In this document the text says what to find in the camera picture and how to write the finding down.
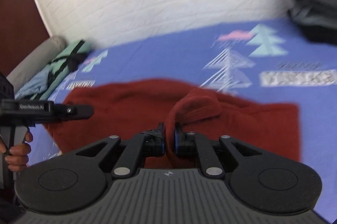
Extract purple patterned bed sheet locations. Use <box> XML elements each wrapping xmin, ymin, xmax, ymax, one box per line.
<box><xmin>29</xmin><ymin>20</ymin><xmax>336</xmax><ymax>222</ymax></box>

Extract green folded blanket black strap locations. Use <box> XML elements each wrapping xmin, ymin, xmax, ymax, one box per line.
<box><xmin>31</xmin><ymin>39</ymin><xmax>93</xmax><ymax>101</ymax></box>

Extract grey bolster pillow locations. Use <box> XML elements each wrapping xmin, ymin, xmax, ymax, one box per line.
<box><xmin>6</xmin><ymin>36</ymin><xmax>67</xmax><ymax>93</ymax></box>

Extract light blue folded cloth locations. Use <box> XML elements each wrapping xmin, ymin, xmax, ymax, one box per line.
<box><xmin>15</xmin><ymin>65</ymin><xmax>58</xmax><ymax>100</ymax></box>

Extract dark grey folded clothes stack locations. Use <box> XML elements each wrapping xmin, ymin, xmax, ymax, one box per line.
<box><xmin>288</xmin><ymin>0</ymin><xmax>336</xmax><ymax>45</ymax></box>

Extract dark red wooden headboard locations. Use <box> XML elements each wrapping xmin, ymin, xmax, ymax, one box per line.
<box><xmin>0</xmin><ymin>0</ymin><xmax>50</xmax><ymax>76</ymax></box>

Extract dark red pants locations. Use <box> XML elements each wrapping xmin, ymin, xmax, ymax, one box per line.
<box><xmin>45</xmin><ymin>79</ymin><xmax>300</xmax><ymax>169</ymax></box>

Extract person left hand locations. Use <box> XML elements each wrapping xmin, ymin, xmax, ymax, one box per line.
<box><xmin>5</xmin><ymin>131</ymin><xmax>33</xmax><ymax>173</ymax></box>

